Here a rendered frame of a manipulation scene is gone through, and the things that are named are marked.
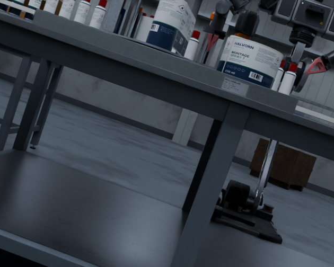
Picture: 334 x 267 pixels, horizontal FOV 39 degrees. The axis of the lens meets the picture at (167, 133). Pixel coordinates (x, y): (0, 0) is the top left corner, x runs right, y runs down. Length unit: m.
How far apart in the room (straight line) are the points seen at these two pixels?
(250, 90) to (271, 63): 0.26
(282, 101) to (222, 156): 0.23
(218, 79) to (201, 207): 0.36
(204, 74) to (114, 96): 8.24
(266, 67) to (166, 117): 7.88
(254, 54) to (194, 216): 0.57
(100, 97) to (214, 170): 8.37
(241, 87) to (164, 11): 0.36
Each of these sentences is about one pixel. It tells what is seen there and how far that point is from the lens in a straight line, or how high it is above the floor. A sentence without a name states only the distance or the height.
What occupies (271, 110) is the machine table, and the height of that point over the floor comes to 0.82.
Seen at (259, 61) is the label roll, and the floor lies 0.97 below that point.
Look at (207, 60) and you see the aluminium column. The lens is 2.27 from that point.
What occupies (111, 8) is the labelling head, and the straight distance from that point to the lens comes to 2.06.
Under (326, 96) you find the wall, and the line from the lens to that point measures 9.67.
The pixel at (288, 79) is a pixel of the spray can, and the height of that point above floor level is 1.01.
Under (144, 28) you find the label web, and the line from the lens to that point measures 2.11.
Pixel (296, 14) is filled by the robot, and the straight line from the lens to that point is 2.75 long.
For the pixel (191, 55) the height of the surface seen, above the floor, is 0.97.
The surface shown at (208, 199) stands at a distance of 1.34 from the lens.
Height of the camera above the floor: 0.76
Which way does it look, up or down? 4 degrees down
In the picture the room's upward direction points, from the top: 19 degrees clockwise
